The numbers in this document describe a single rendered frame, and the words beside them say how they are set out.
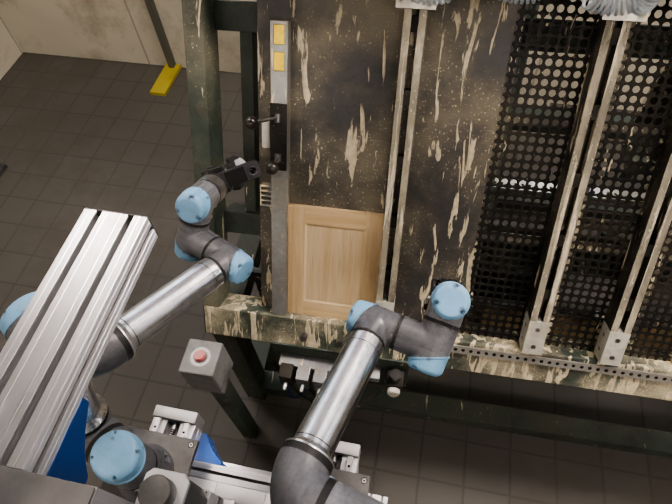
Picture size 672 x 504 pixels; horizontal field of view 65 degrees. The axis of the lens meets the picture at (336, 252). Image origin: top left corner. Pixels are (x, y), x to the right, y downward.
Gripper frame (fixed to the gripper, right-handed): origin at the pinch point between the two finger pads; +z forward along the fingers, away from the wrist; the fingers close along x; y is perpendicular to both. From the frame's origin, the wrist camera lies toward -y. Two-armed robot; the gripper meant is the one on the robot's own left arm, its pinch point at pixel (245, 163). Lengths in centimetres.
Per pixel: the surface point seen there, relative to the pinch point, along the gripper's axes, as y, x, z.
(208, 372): 32, 60, -14
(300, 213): -6.8, 22.1, 11.4
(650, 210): -106, 43, 7
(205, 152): 14.9, -5.0, 8.4
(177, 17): 113, -67, 239
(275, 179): -3.5, 8.8, 9.3
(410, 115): -48.5, 0.1, 6.1
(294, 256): 0.3, 36.3, 11.4
